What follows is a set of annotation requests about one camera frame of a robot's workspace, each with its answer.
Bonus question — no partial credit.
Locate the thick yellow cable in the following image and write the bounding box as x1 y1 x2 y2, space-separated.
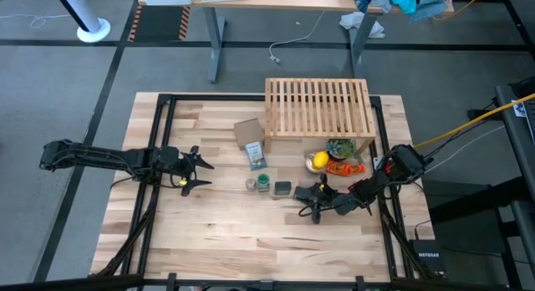
413 93 535 149

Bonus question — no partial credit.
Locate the pile of clothes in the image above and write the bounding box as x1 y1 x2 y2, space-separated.
338 0 455 24

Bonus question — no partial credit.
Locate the wooden slatted shelf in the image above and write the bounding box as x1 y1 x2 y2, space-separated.
264 77 377 153

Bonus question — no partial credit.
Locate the white floor cable with plug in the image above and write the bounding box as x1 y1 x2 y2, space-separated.
268 10 326 65

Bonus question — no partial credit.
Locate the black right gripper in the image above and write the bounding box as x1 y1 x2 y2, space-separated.
298 172 349 225

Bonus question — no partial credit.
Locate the brown cardboard box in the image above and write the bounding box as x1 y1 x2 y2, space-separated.
233 118 266 151

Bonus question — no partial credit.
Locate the hazard-striped black floor mat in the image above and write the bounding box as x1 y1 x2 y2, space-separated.
128 5 191 43

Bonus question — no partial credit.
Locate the thin white floor cable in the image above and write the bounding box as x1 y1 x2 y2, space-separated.
0 13 72 29

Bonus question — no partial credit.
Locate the white cloth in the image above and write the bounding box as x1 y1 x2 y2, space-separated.
339 11 386 39

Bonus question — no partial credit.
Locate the yellow lemon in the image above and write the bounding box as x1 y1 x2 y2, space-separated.
312 151 330 170

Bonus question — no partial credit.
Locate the black Netgear router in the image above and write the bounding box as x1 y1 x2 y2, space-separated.
409 239 446 278

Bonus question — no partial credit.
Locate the thin yellow cable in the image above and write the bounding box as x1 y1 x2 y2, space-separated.
432 0 488 23

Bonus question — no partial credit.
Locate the blue snack bag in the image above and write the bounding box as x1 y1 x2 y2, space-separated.
243 140 268 171

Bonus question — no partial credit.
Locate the blue tuna can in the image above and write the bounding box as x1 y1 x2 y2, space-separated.
304 153 326 174

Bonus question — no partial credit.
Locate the wooden desk with grey legs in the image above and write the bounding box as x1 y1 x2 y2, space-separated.
137 0 456 84

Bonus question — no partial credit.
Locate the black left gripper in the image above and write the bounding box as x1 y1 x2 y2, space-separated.
156 145 216 197

